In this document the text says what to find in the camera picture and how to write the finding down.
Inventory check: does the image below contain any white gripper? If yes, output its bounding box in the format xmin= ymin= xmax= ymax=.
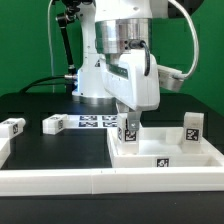
xmin=100 ymin=50 xmax=160 ymax=131

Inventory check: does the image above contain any white square table top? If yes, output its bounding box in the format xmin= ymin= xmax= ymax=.
xmin=107 ymin=127 xmax=224 ymax=168

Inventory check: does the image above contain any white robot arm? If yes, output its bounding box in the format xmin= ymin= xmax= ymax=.
xmin=58 ymin=0 xmax=199 ymax=131

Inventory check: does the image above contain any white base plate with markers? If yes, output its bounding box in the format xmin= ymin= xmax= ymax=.
xmin=66 ymin=115 xmax=117 ymax=129

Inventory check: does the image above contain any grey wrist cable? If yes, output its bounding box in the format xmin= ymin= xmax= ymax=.
xmin=167 ymin=0 xmax=200 ymax=81

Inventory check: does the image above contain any black cable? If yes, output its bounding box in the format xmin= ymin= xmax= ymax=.
xmin=19 ymin=77 xmax=76 ymax=94

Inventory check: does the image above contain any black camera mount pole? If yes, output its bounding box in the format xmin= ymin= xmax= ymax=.
xmin=56 ymin=11 xmax=77 ymax=80

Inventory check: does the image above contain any white U-shaped fence wall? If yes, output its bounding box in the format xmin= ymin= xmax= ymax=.
xmin=0 ymin=138 xmax=224 ymax=196

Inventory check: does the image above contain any white thin cable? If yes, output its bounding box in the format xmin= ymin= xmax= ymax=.
xmin=47 ymin=0 xmax=56 ymax=94

